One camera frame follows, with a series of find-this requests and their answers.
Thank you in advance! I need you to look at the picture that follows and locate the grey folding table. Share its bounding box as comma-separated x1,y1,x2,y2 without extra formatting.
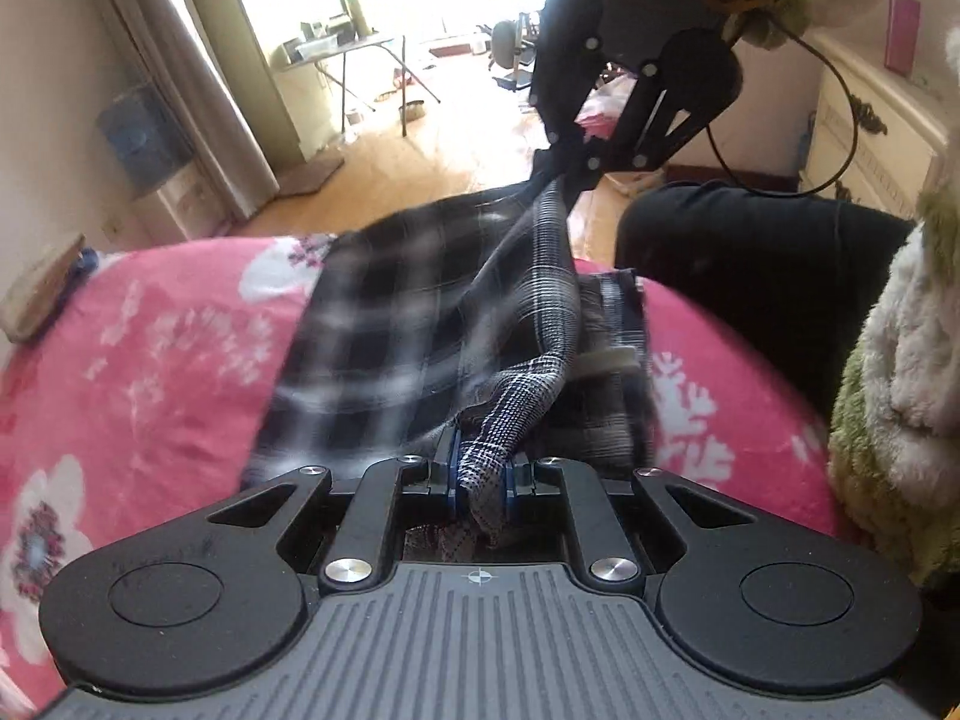
271,31,445,137

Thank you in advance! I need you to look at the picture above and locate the pink book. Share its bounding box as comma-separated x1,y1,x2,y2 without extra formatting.
883,0,923,77

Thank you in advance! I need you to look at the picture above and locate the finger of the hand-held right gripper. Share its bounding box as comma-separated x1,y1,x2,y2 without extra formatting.
527,30,605,196
581,64,725,200

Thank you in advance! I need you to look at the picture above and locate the blue water bottle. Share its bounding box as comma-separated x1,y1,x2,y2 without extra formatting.
96,84,197,192

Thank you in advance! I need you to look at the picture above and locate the black white plaid shirt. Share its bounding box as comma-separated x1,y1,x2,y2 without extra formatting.
240,165,653,552

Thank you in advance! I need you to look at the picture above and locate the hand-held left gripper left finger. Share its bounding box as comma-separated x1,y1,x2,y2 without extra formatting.
204,431,462,593

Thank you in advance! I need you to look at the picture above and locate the green cream fleece robe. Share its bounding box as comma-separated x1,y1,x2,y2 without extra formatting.
825,184,960,597

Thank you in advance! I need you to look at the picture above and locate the pink floral blanket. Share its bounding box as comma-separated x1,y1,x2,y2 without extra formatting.
0,234,852,713

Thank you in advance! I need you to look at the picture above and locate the white water dispenser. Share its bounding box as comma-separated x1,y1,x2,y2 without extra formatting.
131,154,237,245

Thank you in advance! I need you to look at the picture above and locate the beige curtain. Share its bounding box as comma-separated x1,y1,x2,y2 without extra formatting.
71,0,282,203

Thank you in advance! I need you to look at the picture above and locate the black cable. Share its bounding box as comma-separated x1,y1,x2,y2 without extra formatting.
703,0,905,200

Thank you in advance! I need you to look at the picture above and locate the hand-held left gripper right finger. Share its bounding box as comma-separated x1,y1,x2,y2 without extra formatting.
502,457,758,593

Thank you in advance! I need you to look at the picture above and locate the folded beige clothing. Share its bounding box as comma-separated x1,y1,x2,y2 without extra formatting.
0,231,89,346

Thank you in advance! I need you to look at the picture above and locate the brown doormat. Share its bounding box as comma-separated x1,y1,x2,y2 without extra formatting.
276,156,347,202

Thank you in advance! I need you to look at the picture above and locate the cream cabinet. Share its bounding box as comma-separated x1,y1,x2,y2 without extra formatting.
796,28,960,220

